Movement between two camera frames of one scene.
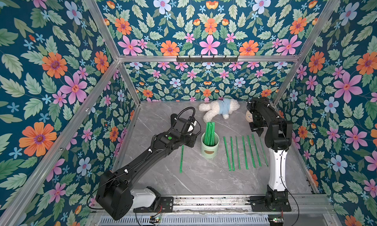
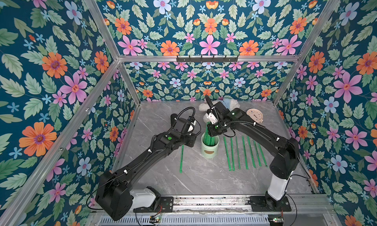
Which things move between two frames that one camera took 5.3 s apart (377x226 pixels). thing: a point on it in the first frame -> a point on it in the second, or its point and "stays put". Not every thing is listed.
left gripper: [192, 137] stays put
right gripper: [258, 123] -> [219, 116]
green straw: [181, 158] stays put
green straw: [253, 162] stays put
